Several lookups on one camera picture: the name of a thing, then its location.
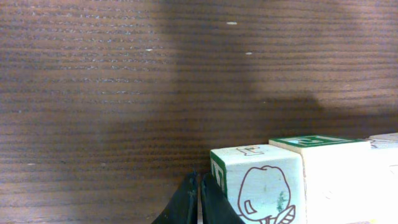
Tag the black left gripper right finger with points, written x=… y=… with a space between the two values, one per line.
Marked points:
x=215 y=206

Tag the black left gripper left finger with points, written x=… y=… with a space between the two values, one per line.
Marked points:
x=182 y=208

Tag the wooden block letter I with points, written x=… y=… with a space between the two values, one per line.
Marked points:
x=263 y=183

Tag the wooden block yellow S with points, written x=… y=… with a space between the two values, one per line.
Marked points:
x=345 y=181

